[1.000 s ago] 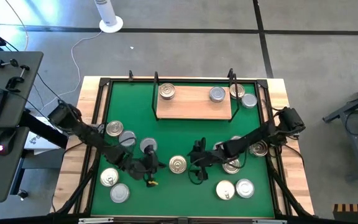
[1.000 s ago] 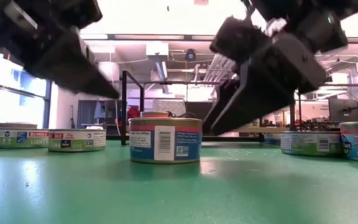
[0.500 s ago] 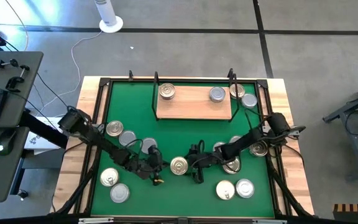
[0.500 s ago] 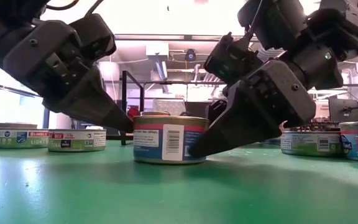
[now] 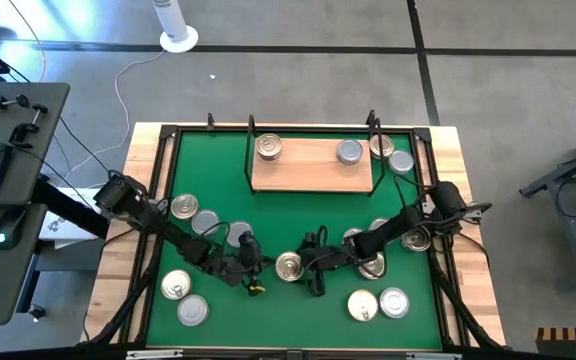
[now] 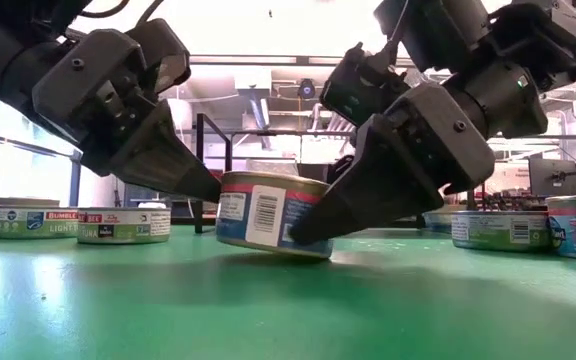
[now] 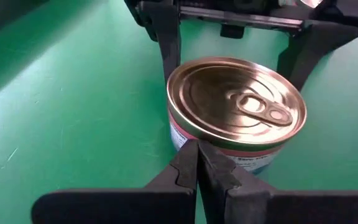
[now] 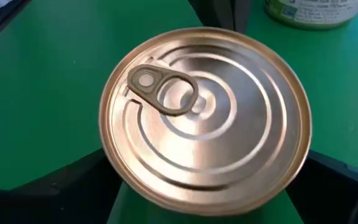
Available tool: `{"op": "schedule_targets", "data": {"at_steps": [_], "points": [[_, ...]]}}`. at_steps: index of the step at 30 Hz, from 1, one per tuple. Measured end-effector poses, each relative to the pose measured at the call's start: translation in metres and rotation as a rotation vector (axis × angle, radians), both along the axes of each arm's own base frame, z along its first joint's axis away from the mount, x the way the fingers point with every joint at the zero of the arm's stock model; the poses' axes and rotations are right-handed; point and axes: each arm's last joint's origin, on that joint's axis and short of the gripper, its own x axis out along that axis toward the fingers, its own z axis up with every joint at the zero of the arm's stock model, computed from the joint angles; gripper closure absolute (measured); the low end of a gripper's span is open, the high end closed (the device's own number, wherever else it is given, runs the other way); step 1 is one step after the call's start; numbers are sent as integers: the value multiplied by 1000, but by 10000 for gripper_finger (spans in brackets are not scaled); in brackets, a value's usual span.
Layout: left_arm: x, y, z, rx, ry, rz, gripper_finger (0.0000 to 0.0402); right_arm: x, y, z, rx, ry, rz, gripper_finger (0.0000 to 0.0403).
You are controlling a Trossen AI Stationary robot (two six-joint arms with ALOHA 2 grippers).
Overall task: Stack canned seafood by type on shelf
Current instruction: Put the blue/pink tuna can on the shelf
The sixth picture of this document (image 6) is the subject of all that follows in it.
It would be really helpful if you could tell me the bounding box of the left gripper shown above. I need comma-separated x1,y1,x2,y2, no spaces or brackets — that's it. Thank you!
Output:
15,28,223,204

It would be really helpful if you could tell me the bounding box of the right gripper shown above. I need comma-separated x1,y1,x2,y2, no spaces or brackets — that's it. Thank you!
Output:
289,74,496,247

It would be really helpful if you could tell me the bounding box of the green white tuna can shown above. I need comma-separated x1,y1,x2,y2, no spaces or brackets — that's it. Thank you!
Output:
0,206,80,239
76,206,173,246
450,209,553,254

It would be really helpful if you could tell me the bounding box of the white round column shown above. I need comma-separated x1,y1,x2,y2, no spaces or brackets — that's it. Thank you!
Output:
167,98,195,151

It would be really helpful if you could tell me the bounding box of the grey cabinet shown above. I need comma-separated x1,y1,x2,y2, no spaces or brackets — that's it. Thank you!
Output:
122,182,199,209

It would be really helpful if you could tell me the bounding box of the grey speckled panel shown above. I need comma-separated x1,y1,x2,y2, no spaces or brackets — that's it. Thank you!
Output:
245,158,299,174

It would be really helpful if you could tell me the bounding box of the large bright window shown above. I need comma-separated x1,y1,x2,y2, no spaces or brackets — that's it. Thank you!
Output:
0,92,85,209

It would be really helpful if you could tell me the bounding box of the dark equipment clutter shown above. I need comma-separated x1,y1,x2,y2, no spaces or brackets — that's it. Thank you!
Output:
475,192,549,212

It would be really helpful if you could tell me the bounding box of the dark computer monitor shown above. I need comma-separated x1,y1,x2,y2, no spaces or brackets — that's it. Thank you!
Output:
528,158,576,197

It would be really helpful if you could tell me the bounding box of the black frame wooden shelf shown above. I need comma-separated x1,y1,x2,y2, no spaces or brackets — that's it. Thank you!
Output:
170,112,475,236

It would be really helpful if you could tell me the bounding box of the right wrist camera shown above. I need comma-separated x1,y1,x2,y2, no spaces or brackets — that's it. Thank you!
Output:
319,41,413,129

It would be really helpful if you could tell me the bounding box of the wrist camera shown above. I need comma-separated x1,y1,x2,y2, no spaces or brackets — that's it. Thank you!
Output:
319,41,413,129
127,18,193,96

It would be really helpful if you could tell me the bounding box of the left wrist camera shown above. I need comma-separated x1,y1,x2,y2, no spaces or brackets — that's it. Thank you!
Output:
127,18,193,96

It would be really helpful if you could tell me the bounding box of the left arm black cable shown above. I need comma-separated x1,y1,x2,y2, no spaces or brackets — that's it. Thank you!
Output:
78,0,165,26

